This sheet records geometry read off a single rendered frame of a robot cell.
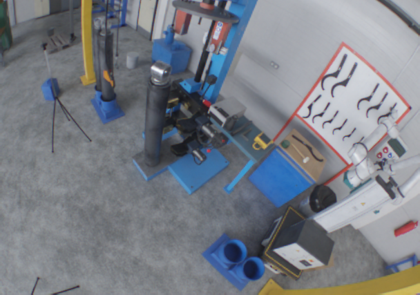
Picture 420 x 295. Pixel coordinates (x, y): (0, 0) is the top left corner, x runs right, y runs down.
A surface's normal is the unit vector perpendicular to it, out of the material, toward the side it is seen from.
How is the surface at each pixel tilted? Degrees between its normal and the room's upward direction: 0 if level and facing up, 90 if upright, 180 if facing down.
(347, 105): 90
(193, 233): 0
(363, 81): 90
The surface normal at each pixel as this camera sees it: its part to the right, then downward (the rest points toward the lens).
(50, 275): 0.29, -0.62
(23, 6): 0.67, 0.67
